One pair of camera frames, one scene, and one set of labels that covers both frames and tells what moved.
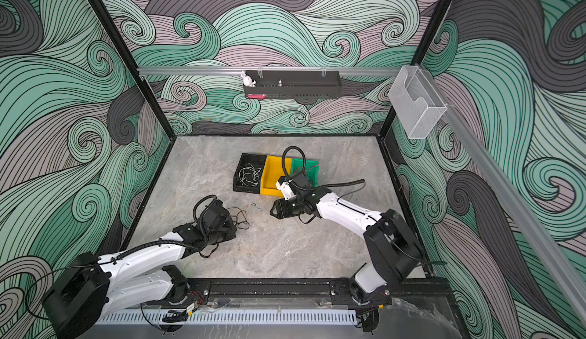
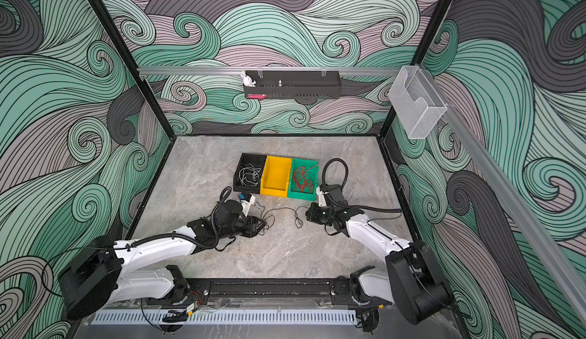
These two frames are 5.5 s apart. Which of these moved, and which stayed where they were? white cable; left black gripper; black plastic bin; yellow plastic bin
Moved: left black gripper
Stayed: yellow plastic bin; black plastic bin; white cable
